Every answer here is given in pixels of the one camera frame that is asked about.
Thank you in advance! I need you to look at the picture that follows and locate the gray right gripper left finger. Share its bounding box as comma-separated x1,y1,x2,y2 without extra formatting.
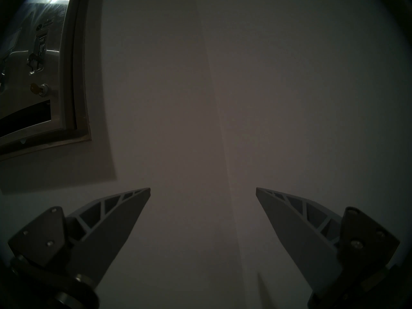
7,188,151,289

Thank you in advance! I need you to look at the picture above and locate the stainless steel wall dispenser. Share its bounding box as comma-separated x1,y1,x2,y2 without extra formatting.
0,0,92,161

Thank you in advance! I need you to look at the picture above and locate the gray right gripper right finger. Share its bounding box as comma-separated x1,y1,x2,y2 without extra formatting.
256,187,401,297

